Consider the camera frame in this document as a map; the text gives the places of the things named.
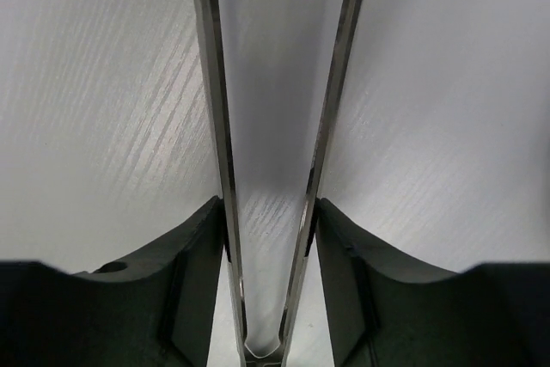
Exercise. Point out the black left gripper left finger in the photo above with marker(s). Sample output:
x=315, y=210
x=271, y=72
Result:
x=152, y=307

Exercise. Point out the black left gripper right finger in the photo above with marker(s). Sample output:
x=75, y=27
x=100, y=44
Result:
x=387, y=308

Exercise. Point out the metal food tongs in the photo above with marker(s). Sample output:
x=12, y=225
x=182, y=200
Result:
x=274, y=72

